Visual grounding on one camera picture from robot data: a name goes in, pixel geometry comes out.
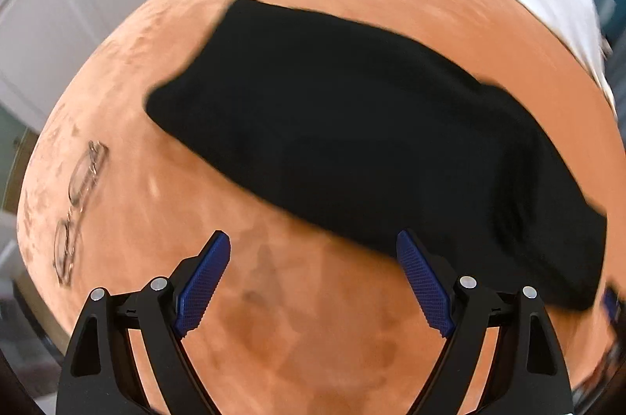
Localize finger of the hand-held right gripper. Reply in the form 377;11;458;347
601;280;621;324

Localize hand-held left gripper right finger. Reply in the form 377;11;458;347
396;229;574;415

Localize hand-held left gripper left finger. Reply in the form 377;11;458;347
55;229;232;415

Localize black pants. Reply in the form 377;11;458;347
143;0;610;313

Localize orange plush blanket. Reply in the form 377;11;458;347
16;0;620;415

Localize white wardrobe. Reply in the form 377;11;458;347
0;0;277;138

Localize clear frame eyeglasses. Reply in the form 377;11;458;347
52;140;110;287

